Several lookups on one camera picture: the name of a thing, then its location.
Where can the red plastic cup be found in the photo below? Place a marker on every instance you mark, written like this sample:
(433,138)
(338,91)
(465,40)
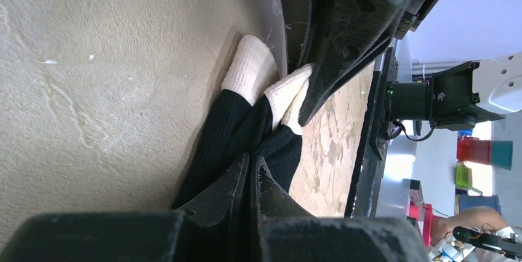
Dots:
(471,149)

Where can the black underwear white waistband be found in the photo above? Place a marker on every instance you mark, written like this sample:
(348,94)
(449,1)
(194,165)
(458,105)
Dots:
(256,112)

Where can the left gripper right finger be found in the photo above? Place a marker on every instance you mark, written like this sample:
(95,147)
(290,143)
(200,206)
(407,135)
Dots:
(282,230)

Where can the blue background bin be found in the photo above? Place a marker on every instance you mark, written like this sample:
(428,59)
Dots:
(466,201)

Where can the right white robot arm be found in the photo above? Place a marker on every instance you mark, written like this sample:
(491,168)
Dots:
(481,39)

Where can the green background object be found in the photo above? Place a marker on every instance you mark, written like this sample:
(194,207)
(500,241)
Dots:
(463,178)

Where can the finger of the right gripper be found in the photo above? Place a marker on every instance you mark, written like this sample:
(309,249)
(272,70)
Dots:
(296,16)
(358,31)

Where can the person forearm in background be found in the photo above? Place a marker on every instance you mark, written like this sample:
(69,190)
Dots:
(476,217)

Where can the teal plastic cup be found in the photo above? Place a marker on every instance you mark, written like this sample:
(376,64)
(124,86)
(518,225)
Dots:
(501,154)

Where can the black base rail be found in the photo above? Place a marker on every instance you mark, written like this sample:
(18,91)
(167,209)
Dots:
(372,149)

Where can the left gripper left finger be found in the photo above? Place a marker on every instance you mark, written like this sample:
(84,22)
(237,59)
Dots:
(207,228)

